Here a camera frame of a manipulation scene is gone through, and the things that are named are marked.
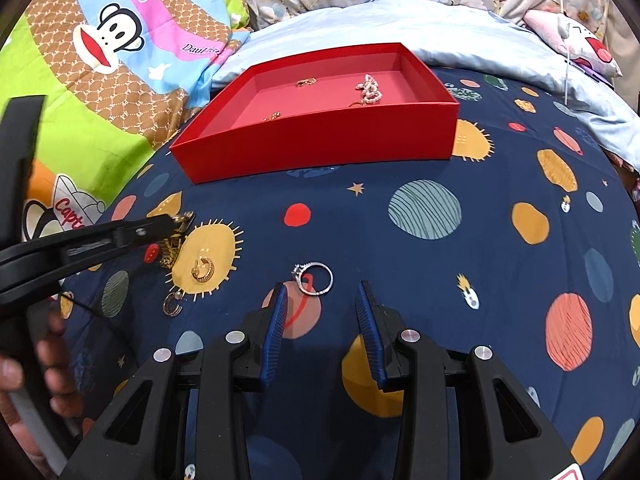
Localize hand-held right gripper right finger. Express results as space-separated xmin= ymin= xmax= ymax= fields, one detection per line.
xmin=354 ymin=280 xmax=583 ymax=480

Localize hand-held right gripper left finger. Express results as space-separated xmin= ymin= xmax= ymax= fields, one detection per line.
xmin=60 ymin=282 xmax=291 ymax=480

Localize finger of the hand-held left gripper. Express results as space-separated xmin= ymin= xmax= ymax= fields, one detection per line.
xmin=0 ymin=232 xmax=172 ymax=309
xmin=0 ymin=213 xmax=177 ymax=275

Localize silver ring with stone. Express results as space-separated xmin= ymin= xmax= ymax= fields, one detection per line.
xmin=291 ymin=261 xmax=335 ymax=297

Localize gold wristwatch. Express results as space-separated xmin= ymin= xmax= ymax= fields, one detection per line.
xmin=159 ymin=210 xmax=197 ymax=271

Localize gold hoop earrings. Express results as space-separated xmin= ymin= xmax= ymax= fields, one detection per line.
xmin=161 ymin=292 xmax=187 ymax=317

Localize gold hoop earring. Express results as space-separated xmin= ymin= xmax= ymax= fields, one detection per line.
xmin=190 ymin=256 xmax=216 ymax=282

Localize red cardboard box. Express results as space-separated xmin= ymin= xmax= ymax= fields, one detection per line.
xmin=169 ymin=42 xmax=461 ymax=186

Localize white pearl bracelet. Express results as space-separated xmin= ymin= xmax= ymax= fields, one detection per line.
xmin=354 ymin=74 xmax=385 ymax=107

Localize person's left hand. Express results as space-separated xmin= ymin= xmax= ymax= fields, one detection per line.
xmin=0 ymin=309 xmax=85 ymax=467

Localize navy planet print blanket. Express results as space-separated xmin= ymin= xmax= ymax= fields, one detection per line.
xmin=60 ymin=65 xmax=640 ymax=480

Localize colourful monkey print blanket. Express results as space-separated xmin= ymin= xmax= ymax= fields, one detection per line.
xmin=0 ymin=0 xmax=251 ymax=241

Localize white pillow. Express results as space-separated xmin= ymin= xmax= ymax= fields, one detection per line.
xmin=210 ymin=0 xmax=640 ymax=171

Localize pink cartoon pillow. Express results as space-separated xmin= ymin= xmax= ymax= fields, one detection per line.
xmin=522 ymin=7 xmax=623 ymax=78

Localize thin black cable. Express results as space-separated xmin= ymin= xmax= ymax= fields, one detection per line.
xmin=60 ymin=292 xmax=136 ymax=361

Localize white cable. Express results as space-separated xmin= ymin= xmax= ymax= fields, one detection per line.
xmin=552 ymin=0 xmax=576 ymax=106

